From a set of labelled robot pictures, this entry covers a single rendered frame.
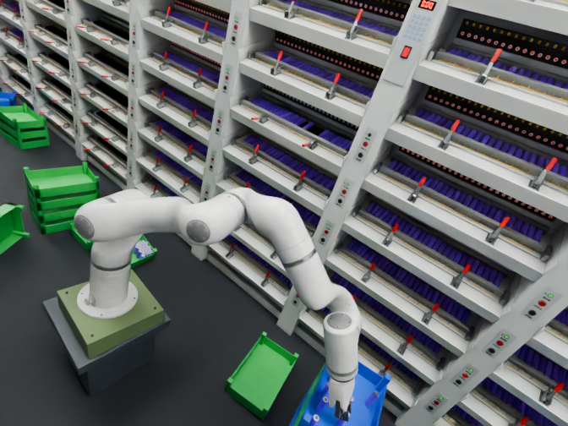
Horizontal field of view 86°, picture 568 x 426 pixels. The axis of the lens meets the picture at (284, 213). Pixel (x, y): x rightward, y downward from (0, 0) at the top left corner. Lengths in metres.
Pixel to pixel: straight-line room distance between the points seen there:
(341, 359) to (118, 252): 0.74
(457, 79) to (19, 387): 1.79
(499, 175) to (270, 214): 0.70
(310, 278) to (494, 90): 0.72
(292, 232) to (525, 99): 0.73
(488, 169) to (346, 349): 0.67
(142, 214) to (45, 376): 0.87
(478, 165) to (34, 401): 1.69
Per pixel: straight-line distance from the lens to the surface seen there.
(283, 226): 0.69
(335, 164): 1.21
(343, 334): 0.80
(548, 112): 1.08
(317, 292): 0.75
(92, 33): 2.47
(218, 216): 0.72
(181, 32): 1.78
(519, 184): 1.10
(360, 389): 1.22
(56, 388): 1.56
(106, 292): 1.21
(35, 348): 1.67
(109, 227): 0.97
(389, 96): 1.12
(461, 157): 1.10
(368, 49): 1.16
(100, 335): 1.21
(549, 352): 1.34
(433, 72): 1.10
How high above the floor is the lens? 1.35
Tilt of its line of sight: 31 degrees down
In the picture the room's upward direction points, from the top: 19 degrees clockwise
